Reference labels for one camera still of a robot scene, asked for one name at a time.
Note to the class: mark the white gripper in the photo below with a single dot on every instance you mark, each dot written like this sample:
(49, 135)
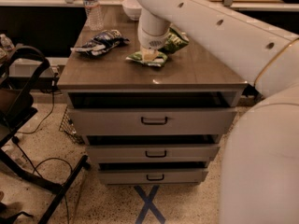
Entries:
(153, 41)

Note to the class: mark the green jalapeno chip bag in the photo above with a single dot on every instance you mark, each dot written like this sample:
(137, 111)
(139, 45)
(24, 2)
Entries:
(175, 41)

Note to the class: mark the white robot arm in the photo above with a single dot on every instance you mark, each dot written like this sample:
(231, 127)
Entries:
(260, 162)

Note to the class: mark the blue chip bag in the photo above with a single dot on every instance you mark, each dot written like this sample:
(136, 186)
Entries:
(102, 43)

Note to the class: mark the white bowl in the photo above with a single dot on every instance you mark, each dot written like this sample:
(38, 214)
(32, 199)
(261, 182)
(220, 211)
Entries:
(132, 9)

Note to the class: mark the clear plastic water bottle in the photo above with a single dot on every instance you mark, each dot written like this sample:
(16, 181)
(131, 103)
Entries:
(94, 14)

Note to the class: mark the grey drawer cabinet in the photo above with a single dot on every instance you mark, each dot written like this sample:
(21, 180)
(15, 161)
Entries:
(192, 69)

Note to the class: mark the top grey drawer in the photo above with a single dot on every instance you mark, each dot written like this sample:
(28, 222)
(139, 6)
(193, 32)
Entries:
(174, 113)

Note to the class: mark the grey drawer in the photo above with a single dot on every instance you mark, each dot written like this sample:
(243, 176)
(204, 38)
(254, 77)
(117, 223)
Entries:
(174, 113)
(153, 149)
(152, 173)

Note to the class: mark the middle grey drawer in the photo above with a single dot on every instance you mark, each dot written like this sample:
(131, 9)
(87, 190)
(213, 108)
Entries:
(153, 149)

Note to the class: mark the black folding stand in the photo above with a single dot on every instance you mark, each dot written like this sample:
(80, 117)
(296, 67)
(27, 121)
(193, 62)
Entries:
(16, 109)

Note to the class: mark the bottom grey drawer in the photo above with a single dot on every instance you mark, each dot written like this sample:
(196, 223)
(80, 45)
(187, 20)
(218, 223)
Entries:
(152, 173)

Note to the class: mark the wire mesh basket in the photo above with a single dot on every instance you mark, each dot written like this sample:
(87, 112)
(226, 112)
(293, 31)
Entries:
(67, 127)

